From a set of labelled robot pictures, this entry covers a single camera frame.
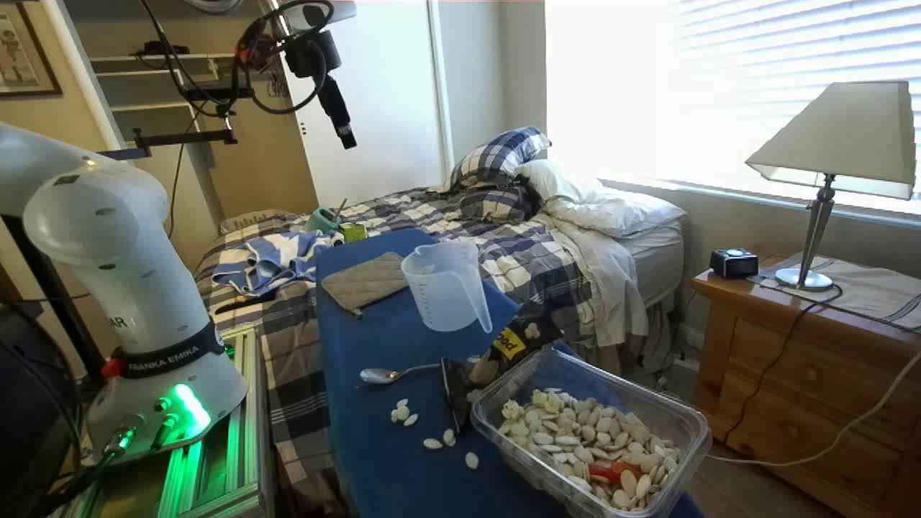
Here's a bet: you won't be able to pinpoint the plaid pillow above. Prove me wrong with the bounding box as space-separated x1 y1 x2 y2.
449 125 553 190

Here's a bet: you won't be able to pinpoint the blue ironing board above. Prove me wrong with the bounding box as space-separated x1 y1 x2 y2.
315 227 709 518

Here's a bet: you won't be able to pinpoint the wooden nightstand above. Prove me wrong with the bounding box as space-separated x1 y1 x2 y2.
691 271 921 518

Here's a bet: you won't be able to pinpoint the window blinds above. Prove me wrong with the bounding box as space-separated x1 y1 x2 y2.
662 0 921 210

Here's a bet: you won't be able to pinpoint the bed with plaid bedding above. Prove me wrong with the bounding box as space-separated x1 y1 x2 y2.
197 181 691 499

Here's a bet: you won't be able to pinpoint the white pillow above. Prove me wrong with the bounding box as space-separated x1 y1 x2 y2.
522 158 685 239

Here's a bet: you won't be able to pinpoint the beige table lamp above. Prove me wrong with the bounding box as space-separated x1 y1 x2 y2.
745 79 917 291

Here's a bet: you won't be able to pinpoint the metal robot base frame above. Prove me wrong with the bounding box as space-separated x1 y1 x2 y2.
56 327 275 518

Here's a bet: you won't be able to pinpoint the silver metal spoon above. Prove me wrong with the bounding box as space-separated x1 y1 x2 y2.
361 363 442 386

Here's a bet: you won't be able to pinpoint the clear plastic seed container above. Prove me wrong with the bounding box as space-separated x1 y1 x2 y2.
473 347 712 518

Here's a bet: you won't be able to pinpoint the framed wall picture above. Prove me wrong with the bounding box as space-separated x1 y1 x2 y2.
0 3 60 98

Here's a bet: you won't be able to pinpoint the white power cable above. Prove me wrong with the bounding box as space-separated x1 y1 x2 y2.
709 347 921 472

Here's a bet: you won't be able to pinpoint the black popcorn bag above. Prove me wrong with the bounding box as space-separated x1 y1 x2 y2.
466 319 558 386

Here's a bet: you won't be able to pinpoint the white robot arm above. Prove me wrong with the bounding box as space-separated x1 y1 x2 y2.
0 122 245 460

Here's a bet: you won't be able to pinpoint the black alarm clock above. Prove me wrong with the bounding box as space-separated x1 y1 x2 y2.
712 246 761 278

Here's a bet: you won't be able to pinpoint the grey quilted mat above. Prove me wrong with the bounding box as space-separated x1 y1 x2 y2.
321 253 406 315

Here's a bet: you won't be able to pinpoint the black camera on stand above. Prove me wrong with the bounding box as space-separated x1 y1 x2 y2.
233 0 361 153

